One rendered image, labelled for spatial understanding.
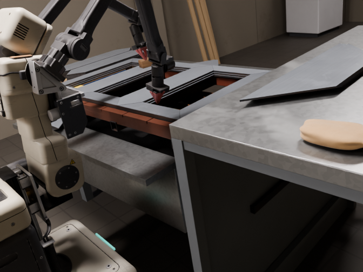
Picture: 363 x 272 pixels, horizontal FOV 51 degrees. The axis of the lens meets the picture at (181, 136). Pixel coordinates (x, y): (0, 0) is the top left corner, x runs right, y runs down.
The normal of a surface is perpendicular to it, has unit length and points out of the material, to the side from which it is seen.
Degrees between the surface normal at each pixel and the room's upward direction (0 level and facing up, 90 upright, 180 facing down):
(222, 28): 90
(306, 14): 90
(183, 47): 90
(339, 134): 8
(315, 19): 90
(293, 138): 0
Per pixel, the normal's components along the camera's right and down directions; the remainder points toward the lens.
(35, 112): 0.66, 0.22
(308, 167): -0.69, 0.39
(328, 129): -0.26, -0.77
